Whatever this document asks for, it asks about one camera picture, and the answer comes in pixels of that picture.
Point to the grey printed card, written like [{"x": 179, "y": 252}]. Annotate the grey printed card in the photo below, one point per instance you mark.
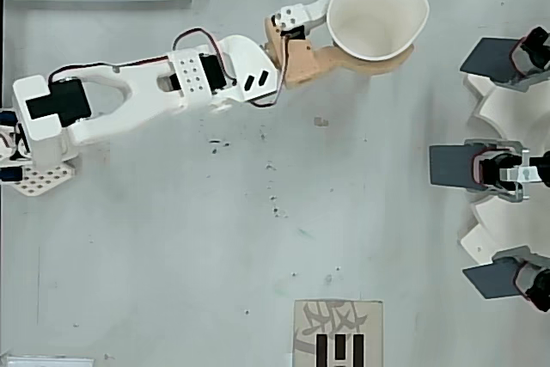
[{"x": 309, "y": 341}]

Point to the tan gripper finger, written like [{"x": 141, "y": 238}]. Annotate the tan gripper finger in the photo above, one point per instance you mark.
[{"x": 374, "y": 67}]

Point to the white flat box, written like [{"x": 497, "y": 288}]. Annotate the white flat box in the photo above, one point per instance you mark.
[{"x": 43, "y": 362}]

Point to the white perforated base plate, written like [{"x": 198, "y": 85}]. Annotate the white perforated base plate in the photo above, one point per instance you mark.
[{"x": 43, "y": 180}]

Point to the blue base clamp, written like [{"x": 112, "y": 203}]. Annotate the blue base clamp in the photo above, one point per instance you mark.
[
  {"x": 8, "y": 174},
  {"x": 6, "y": 119}
]

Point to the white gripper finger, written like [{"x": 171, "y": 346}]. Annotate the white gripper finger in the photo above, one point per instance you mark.
[{"x": 309, "y": 12}]

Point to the black paper cup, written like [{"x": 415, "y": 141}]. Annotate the black paper cup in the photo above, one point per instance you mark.
[{"x": 374, "y": 14}]

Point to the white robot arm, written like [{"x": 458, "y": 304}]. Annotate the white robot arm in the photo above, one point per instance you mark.
[{"x": 142, "y": 100}]

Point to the dark paddle servo module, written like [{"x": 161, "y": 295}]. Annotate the dark paddle servo module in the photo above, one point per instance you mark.
[
  {"x": 490, "y": 281},
  {"x": 485, "y": 57},
  {"x": 449, "y": 165}
]

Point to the white round device base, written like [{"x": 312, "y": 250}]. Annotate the white round device base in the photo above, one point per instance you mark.
[{"x": 515, "y": 118}]

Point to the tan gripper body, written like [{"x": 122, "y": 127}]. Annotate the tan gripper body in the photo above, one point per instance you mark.
[{"x": 301, "y": 62}]

